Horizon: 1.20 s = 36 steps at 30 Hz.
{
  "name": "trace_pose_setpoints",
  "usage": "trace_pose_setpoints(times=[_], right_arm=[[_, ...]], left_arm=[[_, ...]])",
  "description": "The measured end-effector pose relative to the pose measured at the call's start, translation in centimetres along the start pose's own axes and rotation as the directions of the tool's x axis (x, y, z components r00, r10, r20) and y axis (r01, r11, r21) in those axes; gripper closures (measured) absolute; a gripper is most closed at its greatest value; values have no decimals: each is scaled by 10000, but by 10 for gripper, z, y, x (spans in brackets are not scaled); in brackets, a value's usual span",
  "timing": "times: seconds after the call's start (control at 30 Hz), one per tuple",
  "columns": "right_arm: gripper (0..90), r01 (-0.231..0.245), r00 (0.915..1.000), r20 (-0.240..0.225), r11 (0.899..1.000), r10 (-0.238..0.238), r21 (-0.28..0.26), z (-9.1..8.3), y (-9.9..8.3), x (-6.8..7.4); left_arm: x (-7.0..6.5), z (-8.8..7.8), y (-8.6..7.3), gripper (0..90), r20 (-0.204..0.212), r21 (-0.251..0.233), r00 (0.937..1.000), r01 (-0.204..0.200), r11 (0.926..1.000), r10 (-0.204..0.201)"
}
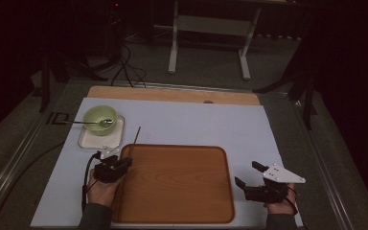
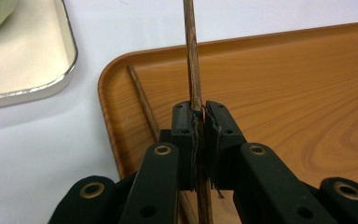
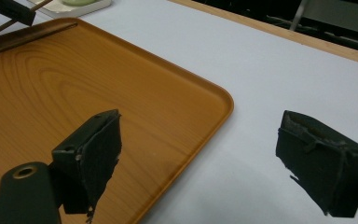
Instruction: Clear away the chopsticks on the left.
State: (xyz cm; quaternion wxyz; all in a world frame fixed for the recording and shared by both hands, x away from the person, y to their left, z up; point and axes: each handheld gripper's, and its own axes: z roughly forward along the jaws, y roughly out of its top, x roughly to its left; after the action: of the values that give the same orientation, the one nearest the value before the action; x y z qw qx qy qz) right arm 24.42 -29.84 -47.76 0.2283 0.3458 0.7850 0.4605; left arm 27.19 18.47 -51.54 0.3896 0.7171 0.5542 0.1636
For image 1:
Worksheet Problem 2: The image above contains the black floor cable bundle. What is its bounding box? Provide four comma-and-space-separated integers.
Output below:
109, 44, 148, 89

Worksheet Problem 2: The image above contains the green ceramic bowl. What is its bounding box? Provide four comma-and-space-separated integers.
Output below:
82, 104, 119, 136

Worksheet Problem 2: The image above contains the white table mat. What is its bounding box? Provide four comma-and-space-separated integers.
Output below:
30, 97, 305, 228

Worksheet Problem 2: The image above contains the white square plate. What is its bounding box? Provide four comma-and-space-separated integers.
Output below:
78, 114, 126, 150

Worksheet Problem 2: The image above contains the metal floor rail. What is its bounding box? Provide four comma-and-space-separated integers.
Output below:
108, 80, 288, 96
288, 94, 356, 230
0, 80, 68, 224

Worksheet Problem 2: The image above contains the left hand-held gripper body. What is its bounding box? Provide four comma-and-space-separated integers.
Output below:
92, 145, 125, 184

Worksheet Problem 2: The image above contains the white metal desk frame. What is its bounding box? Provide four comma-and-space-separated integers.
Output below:
167, 0, 263, 81

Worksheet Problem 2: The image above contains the person's left hand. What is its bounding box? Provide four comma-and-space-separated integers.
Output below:
86, 169, 125, 209

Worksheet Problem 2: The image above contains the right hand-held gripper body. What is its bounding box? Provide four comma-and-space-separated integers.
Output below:
244, 163, 307, 205

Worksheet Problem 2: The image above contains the brown wooden tray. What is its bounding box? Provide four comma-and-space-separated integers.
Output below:
110, 143, 236, 224

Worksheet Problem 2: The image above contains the dark computer tower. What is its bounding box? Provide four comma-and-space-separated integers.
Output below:
106, 0, 124, 61

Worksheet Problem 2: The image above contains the person's right hand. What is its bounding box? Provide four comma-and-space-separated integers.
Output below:
264, 183, 300, 217

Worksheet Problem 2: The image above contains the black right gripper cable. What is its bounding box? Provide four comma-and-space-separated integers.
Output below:
286, 186, 299, 217

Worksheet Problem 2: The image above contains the metal spoon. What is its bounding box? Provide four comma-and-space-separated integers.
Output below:
64, 118, 114, 127

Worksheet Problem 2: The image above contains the black tripod stand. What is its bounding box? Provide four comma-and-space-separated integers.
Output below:
253, 32, 320, 130

